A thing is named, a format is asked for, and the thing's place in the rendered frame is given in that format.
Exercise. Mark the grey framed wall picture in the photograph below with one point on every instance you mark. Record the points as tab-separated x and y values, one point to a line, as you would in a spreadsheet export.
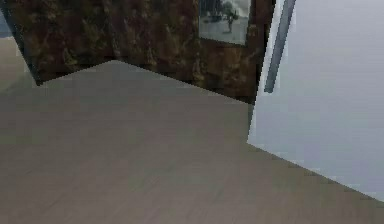
224	23

